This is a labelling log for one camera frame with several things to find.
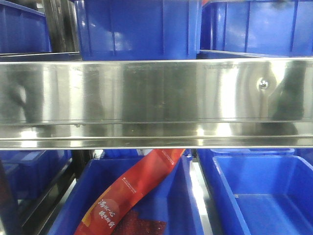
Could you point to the upper middle blue bin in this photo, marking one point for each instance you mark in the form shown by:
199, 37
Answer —
114, 30

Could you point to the blue bin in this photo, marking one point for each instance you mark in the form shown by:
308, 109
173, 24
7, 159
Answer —
273, 27
30, 172
172, 201
260, 194
22, 29
114, 30

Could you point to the lower middle blue bin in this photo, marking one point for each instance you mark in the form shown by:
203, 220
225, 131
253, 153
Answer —
172, 201

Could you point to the red printed snack bag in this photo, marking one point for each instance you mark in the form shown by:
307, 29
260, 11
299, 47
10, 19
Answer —
127, 190

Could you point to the lower right blue bin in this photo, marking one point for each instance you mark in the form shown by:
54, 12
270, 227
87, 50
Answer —
260, 194

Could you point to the lower left blue bin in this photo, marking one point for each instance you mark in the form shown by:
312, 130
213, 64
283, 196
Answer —
30, 172

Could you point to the upper right blue bin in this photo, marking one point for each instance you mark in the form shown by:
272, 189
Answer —
273, 27

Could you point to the upper left blue bin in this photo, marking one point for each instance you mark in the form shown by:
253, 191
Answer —
22, 29

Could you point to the stainless steel shelf rail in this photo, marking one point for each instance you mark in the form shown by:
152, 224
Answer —
156, 104

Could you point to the steel rail screw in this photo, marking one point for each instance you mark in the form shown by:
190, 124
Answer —
262, 84

